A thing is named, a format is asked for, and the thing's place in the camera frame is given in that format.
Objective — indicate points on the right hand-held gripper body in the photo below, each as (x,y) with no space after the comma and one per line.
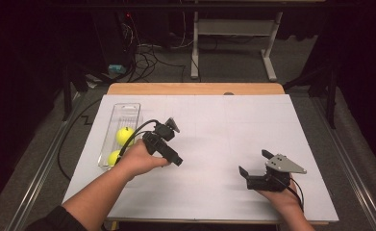
(272,178)

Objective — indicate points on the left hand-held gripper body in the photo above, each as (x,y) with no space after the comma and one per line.
(158,144)

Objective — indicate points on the yellow tennis ball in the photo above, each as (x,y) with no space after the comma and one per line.
(125,136)
(113,158)

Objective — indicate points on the clear plastic container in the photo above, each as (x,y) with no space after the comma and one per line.
(124,114)

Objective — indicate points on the person's right hand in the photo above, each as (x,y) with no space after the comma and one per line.
(281,199)

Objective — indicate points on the person's left hand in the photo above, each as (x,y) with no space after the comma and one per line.
(137,159)

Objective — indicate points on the white board table cover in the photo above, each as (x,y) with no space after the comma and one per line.
(214,128)

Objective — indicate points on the black metal stand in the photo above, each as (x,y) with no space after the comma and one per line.
(67,93)
(330,96)

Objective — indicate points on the small teal box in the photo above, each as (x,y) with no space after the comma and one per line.
(117,68)

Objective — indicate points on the black computer tower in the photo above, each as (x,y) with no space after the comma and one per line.
(112,41)

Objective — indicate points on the black sleeve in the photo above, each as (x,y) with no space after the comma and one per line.
(55,221)

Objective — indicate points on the aluminium floor rail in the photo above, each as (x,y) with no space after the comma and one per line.
(352,170)
(38,183)

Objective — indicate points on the white desk frame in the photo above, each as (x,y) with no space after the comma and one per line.
(233,27)

